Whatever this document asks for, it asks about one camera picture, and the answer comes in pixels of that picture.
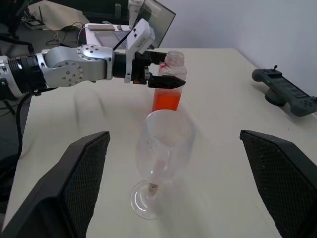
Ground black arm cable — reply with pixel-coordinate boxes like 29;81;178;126
15;94;33;159

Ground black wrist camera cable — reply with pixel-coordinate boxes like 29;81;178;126
112;23;137;51

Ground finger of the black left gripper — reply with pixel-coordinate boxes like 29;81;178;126
148;51;169;66
148;73;187;89

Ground bottle with orange liquid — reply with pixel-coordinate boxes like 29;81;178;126
151;50;188;112

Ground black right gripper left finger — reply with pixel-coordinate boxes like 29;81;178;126
0;130;110;238

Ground dark grey round controller stand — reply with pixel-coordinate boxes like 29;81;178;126
264;86;286;108

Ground black office chair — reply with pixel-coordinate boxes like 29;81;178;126
0;0;35;53

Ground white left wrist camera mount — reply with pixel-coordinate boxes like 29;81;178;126
123;19;157;84

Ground clear plastic wine glass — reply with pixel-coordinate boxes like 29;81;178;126
130;110;198;220

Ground brown paper sheet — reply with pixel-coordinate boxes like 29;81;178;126
26;0;90;32

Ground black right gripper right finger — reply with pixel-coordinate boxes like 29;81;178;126
239;129;317;238

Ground open grey laptop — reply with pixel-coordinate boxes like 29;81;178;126
84;0;177;50

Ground white plastic object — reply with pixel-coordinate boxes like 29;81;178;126
127;0;145;28

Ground dark grey remote controller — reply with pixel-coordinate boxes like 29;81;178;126
252;65;317;117

